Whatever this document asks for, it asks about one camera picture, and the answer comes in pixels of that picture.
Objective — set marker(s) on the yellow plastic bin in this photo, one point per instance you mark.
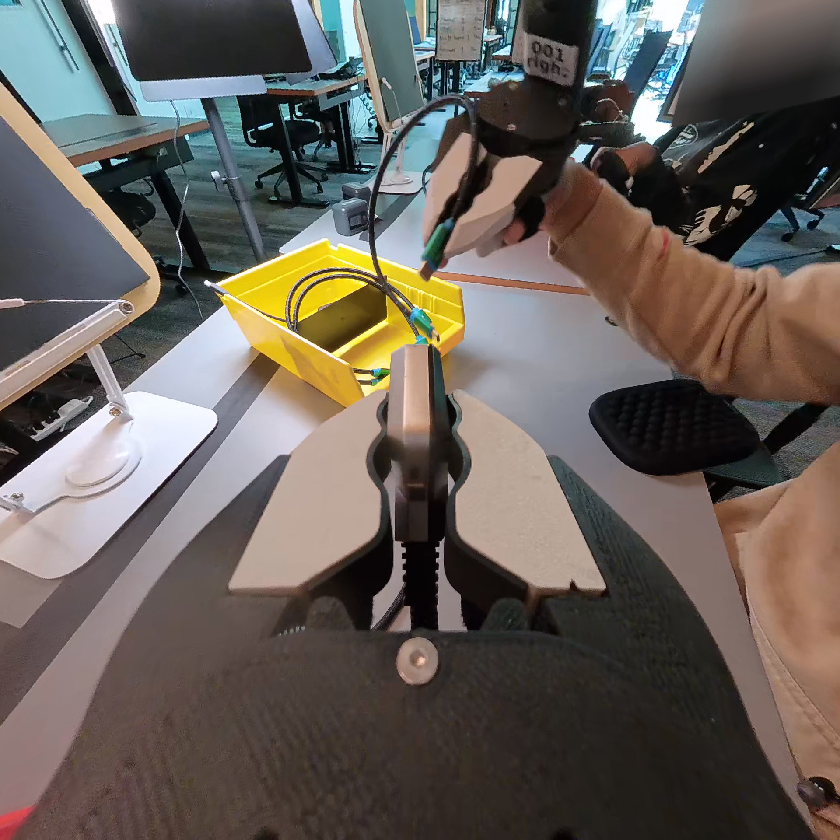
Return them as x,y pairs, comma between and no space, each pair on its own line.
295,358

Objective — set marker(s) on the small grey box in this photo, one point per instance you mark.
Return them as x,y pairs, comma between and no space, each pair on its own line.
348,216

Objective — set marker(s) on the white power strip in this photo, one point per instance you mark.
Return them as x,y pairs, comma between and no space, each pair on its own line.
59,418

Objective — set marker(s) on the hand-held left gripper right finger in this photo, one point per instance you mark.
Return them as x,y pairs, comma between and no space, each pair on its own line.
518,518

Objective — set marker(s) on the black bin divider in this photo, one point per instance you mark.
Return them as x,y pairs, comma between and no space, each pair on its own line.
341,318

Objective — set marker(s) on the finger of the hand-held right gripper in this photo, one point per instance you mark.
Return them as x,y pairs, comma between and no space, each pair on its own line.
492,210
449,177

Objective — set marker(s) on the wooden desk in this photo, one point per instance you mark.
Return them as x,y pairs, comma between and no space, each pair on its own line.
308,84
118,131

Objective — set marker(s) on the black office chair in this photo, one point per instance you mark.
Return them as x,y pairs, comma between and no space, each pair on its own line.
275,131

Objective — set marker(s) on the person's right forearm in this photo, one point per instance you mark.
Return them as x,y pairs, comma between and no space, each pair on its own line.
689,308

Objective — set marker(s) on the white wall chart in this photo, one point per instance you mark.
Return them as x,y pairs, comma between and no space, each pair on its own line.
459,29

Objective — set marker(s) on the person's beige hoodie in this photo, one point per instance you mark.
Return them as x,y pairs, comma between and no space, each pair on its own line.
800,590

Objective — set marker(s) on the black chair armrest pad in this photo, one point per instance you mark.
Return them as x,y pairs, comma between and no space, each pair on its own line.
669,426

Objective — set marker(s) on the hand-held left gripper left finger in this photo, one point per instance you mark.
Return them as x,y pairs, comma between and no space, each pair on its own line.
315,518

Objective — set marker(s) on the person's right hand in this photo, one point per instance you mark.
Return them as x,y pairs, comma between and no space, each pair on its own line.
528,220

